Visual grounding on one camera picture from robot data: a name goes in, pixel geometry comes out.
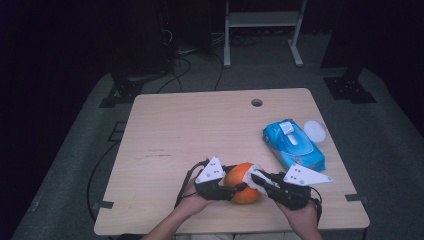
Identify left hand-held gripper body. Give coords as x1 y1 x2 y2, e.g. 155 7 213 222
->
194 155 234 202

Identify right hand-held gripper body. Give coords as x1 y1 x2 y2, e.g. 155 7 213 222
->
267 163 334 211

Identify orange plush toy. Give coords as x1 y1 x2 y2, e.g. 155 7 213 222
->
223 162 264 205

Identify white wet wipe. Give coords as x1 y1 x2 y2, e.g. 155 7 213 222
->
242 163 272 197

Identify blue wet wipes pack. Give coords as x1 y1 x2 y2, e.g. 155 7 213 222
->
262 118 327 173

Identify person's left hand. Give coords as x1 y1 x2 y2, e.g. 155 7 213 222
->
174 179 214 216

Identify person's right hand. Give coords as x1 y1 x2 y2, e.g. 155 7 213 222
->
275 200 320 233

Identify person's beige pants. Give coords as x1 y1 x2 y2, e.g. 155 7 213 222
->
174 233 294 240

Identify grey tape strip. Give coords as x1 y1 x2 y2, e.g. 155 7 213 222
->
91 199 115 210
344 193 369 204

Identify white oval lid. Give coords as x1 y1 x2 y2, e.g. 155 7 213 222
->
303 119 328 144

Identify black stand base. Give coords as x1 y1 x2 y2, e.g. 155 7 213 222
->
323 66 378 104
98 71 168 109

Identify white metal stand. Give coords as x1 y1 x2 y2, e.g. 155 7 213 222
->
223 0 308 69

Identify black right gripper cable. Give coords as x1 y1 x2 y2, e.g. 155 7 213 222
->
309 186 324 224

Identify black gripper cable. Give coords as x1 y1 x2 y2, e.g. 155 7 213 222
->
309 186 324 224
174 159 209 209

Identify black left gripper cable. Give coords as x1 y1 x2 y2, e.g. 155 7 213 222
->
174 159 209 209

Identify black floor cable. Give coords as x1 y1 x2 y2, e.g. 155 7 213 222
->
87 140 120 221

